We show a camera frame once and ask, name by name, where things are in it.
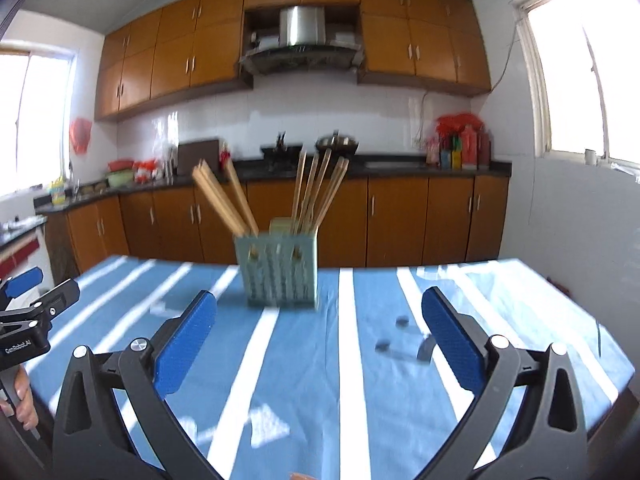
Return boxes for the black kitchen countertop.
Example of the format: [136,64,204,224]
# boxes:
[35,152,513,213]

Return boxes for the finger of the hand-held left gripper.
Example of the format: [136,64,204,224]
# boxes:
[27,280,81,330]
[0,266,45,306]

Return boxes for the steel cup with white bag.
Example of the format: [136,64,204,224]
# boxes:
[157,142,179,179]

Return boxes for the green perforated utensil holder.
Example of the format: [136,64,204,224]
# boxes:
[234,217,321,308]

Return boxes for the wooden upper corner cabinets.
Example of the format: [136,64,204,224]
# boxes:
[357,0,493,97]

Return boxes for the blue white striped tablecloth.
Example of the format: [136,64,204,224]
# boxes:
[30,255,636,480]

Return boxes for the person's left hand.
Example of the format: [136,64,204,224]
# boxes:
[0,365,40,431]

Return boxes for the dark cutting board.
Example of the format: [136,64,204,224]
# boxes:
[177,139,222,173]

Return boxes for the red plastic jug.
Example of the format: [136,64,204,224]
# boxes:
[462,125,480,169]

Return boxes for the wooden lower cabinets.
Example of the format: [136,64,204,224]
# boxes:
[65,172,511,271]

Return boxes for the steel range hood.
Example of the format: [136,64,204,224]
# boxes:
[239,5,365,76]

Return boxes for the bunch of wooden chopsticks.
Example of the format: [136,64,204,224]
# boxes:
[191,147,351,238]

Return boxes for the large bright window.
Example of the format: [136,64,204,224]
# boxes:
[510,0,640,173]

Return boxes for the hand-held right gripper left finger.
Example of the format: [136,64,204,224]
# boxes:
[52,290,223,480]

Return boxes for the gas stove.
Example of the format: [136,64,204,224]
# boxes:
[262,157,358,172]

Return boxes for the steel pot with lid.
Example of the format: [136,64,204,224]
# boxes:
[315,131,360,157]

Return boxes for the wall power cable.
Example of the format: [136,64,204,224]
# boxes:
[414,25,518,146]

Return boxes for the window beside sink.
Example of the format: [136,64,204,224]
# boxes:
[0,45,80,197]

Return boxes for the black wok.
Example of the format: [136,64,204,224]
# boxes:
[260,132,301,162]

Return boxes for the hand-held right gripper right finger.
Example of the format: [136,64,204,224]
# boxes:
[421,287,588,480]

